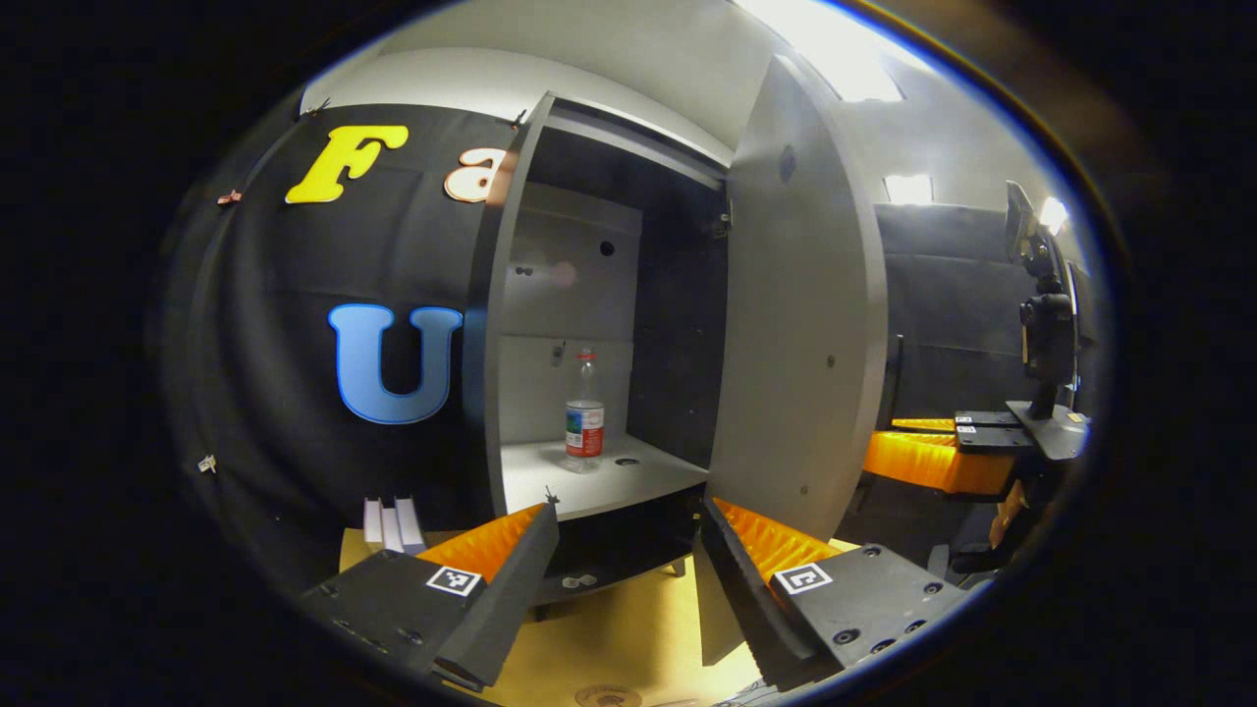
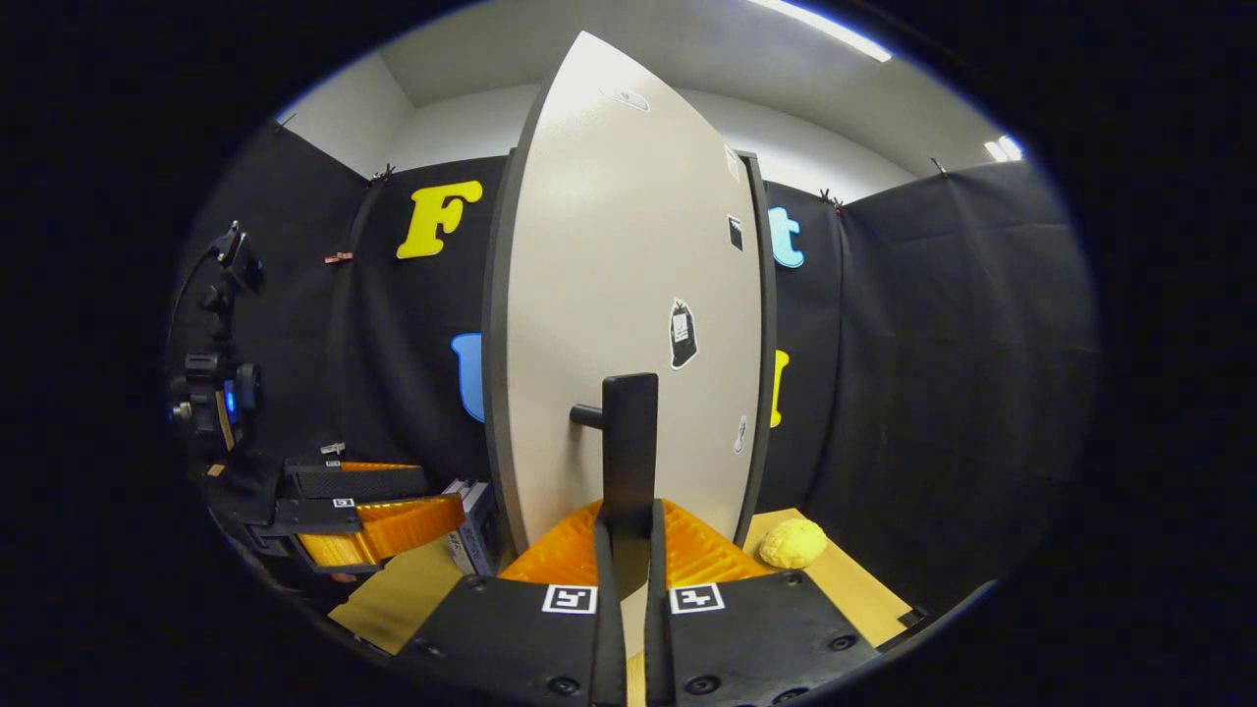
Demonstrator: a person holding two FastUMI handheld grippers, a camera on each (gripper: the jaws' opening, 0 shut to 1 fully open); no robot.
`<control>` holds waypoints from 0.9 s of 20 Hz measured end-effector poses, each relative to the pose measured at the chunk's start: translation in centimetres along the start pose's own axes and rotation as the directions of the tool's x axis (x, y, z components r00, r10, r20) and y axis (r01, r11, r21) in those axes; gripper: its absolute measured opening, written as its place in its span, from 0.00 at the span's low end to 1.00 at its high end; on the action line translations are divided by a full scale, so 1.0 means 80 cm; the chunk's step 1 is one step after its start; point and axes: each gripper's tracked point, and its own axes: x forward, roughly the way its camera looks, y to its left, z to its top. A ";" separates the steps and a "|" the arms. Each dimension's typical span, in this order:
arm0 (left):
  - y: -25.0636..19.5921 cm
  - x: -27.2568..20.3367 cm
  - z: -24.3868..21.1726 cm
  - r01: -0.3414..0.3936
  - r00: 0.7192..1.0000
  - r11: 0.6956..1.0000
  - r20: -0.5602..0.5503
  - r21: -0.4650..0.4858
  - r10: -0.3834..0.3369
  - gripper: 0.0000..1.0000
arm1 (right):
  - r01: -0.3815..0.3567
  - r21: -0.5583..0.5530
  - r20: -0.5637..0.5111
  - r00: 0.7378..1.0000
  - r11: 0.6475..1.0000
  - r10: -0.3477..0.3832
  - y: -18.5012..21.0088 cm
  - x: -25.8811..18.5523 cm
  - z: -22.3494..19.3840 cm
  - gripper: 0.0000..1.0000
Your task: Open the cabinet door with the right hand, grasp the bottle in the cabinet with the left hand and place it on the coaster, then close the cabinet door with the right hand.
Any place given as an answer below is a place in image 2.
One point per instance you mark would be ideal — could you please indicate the grey white box set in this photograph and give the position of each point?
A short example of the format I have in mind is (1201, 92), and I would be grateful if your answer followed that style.
(473, 525)

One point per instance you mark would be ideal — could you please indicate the white clip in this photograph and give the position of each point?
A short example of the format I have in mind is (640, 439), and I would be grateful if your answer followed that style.
(333, 449)

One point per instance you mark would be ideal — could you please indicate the long ceiling light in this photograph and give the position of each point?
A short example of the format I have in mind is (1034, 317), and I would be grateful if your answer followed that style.
(825, 27)

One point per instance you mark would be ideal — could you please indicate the small ceiling light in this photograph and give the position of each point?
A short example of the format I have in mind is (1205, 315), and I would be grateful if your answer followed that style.
(1004, 148)

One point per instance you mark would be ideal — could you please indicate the dark grey cabinet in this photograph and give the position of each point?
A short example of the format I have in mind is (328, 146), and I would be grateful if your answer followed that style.
(769, 295)

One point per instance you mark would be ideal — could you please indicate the yellow round sponge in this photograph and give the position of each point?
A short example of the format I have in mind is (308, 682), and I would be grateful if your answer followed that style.
(792, 543)

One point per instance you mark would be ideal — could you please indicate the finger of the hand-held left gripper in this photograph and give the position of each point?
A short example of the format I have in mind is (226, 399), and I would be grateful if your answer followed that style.
(314, 516)
(358, 483)

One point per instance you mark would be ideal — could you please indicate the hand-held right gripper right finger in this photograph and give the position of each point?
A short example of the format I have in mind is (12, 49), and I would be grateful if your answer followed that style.
(658, 628)

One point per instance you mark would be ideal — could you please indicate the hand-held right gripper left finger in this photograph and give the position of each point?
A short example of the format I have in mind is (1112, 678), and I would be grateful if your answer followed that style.
(609, 609)

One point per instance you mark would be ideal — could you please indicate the beige cabinet door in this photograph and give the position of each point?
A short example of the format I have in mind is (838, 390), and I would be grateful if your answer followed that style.
(609, 245)

